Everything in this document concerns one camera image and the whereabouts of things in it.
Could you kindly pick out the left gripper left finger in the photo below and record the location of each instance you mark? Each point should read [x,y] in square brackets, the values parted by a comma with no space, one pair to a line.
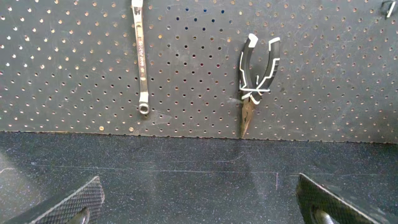
[77,202]

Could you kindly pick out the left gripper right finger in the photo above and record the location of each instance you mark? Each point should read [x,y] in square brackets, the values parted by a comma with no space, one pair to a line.
[323,202]

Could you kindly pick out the wrench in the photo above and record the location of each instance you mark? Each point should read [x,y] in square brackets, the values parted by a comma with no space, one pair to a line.
[141,62]

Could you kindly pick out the black and white pliers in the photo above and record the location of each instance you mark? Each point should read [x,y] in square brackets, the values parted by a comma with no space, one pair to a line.
[245,68]

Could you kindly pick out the black pegboard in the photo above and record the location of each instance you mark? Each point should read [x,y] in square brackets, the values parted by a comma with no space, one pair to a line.
[62,62]

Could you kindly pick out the metal hook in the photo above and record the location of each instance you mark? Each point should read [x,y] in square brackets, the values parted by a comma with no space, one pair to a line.
[262,90]
[390,9]

